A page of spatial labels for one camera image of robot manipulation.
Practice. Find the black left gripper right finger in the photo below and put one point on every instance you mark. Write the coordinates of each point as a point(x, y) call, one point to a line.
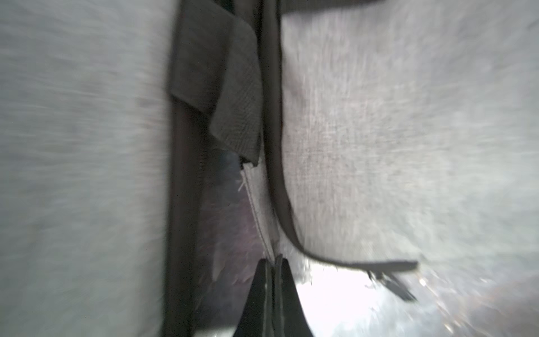
point(288, 316)

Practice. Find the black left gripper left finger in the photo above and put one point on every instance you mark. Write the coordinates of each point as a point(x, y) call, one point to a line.
point(256, 319)

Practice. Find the grey laptop bag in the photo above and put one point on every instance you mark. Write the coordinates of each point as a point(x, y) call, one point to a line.
point(108, 113)
point(400, 133)

